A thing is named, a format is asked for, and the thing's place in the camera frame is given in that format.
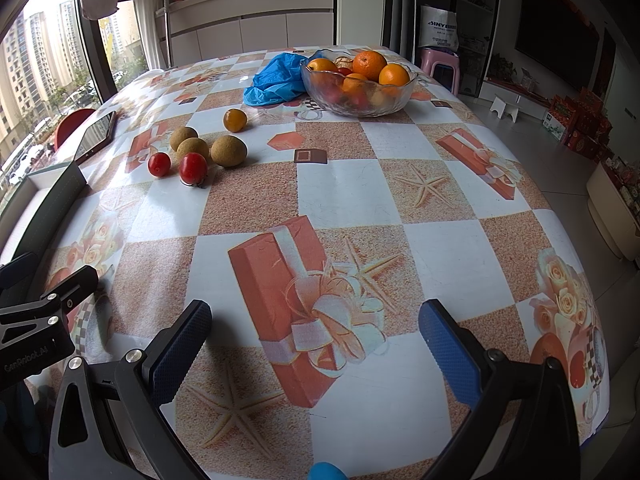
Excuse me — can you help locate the red cherry tomato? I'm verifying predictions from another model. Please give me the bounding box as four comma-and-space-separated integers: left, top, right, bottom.
179, 153, 208, 186
148, 152, 171, 178

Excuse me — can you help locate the brown kiwi fruit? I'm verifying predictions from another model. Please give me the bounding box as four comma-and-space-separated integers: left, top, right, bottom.
176, 138, 208, 162
209, 136, 247, 168
169, 126, 198, 152

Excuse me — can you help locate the white shallow box tray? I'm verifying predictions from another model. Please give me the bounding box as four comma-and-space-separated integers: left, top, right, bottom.
1, 162, 87, 264

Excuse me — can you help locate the red-cased smartphone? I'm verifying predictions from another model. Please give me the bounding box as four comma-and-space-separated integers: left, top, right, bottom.
74, 112, 117, 165

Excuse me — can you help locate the red plastic chair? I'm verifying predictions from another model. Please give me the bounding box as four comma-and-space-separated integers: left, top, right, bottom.
53, 108, 96, 152

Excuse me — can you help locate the checkered fruit-print tablecloth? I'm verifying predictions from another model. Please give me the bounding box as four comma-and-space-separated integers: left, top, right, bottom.
42, 51, 610, 479

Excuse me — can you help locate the glass fruit bowl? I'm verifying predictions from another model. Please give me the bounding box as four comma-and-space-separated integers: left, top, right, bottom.
300, 48, 419, 118

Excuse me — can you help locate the orange in bowl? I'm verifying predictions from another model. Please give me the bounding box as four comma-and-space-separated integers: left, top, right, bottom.
307, 58, 338, 73
352, 50, 387, 81
378, 63, 410, 87
342, 73, 370, 99

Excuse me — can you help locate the blue crumpled plastic bag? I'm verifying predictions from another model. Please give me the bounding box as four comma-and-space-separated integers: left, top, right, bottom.
243, 52, 318, 107

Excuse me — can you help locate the pink plastic stool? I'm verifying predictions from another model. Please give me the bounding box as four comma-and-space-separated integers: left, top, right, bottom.
421, 48, 460, 96

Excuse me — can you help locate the white sideboard cabinet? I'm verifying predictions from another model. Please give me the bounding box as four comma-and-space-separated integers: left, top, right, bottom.
156, 0, 337, 66

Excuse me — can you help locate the walnut in bowl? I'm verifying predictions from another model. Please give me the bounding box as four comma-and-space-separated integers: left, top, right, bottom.
333, 55, 352, 70

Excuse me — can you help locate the white printed bag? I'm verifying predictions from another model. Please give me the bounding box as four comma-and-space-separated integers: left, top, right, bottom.
418, 6, 459, 52

